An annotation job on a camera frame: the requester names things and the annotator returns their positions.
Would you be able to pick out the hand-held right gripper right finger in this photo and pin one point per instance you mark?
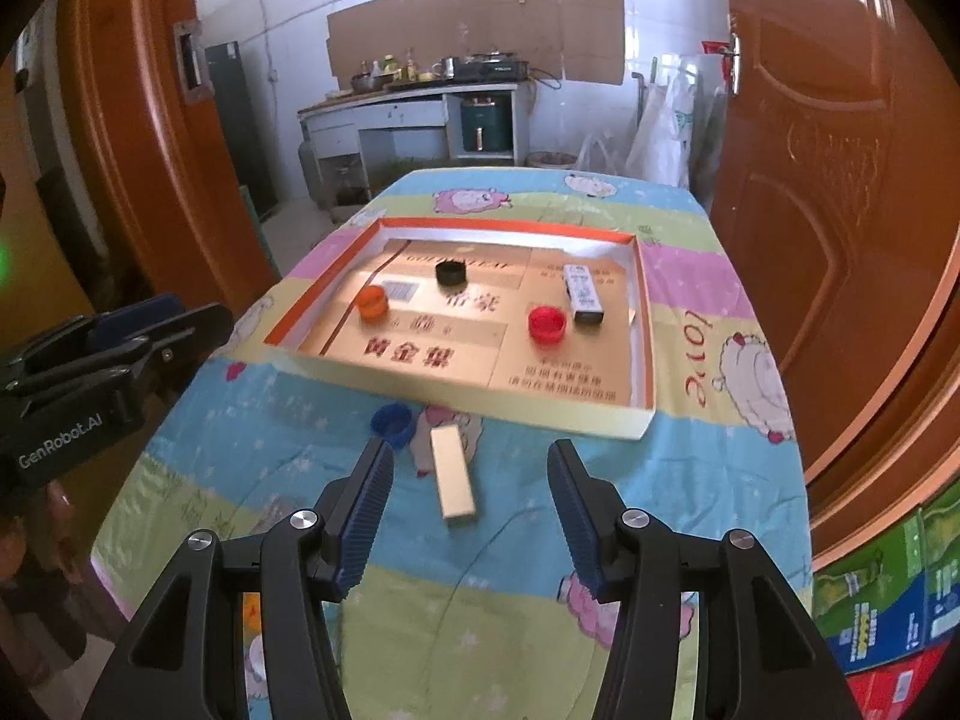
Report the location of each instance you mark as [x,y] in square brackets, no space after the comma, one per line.
[581,517]

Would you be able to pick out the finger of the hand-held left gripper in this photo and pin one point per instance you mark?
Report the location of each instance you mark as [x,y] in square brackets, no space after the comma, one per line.
[191,334]
[135,319]

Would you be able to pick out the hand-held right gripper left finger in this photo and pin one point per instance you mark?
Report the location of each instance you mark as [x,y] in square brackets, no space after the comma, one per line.
[364,517]

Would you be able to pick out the blue bottle cap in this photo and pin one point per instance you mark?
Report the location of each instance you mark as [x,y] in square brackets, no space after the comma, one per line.
[391,424]

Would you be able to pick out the gold rectangular lighter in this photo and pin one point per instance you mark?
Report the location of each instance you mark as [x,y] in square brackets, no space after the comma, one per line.
[454,476]

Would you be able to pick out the orange bottle cap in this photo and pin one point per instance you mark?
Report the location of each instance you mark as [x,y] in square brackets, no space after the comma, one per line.
[373,303]

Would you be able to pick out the shallow orange-rimmed cardboard tray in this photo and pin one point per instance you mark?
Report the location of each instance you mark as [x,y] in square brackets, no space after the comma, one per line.
[465,360]

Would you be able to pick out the red bottle cap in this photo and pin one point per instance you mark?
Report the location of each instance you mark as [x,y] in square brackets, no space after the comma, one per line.
[547,324]

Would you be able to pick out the small white remote control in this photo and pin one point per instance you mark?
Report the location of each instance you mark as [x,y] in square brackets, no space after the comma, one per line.
[583,292]

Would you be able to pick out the black bottle cap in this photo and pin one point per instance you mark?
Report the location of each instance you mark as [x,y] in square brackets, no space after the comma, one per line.
[450,272]

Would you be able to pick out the person's left hand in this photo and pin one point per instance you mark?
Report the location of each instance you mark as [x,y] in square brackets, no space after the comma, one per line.
[22,540]

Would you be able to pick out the printed sheep blanket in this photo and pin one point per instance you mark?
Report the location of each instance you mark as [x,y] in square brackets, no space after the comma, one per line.
[712,480]

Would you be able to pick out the grey gas cylinder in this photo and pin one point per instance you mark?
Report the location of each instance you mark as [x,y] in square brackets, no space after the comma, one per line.
[313,172]

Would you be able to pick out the dark refrigerator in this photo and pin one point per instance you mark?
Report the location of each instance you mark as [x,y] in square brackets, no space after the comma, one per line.
[240,127]

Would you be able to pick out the metal door strike plate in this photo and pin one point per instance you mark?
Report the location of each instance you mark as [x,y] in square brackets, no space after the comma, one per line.
[189,60]

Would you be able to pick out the grey kitchen counter cabinet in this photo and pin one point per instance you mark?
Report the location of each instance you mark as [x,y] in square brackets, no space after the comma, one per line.
[390,116]

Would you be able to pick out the metal wok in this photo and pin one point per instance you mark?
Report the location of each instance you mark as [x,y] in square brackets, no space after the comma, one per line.
[373,82]

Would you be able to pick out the green and blue carton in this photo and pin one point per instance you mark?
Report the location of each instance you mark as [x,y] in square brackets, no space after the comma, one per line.
[885,585]

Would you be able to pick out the red carton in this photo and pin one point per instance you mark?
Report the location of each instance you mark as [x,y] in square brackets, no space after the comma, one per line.
[892,690]

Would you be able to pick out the dark green air fryer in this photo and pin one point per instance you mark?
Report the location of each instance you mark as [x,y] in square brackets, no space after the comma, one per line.
[480,124]

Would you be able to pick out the white bucket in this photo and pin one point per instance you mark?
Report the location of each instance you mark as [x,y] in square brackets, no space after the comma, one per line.
[551,160]

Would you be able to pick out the clear plastic bag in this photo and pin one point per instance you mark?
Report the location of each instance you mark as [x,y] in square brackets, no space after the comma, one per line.
[602,154]

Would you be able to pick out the metal kettle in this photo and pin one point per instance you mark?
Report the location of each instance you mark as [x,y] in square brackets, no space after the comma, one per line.
[444,67]

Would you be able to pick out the white woven sacks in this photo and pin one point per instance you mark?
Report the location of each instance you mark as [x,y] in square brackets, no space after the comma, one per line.
[667,135]

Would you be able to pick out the black gas stove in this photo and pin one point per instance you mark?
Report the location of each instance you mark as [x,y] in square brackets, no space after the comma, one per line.
[491,69]

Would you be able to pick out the brown wooden door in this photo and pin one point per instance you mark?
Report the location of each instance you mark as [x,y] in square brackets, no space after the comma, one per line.
[840,165]

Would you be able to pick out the brown wooden door frame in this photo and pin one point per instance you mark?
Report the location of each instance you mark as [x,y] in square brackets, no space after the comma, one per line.
[135,127]

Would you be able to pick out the cardboard sheet on wall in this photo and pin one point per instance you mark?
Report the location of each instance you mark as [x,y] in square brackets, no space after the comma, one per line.
[480,19]

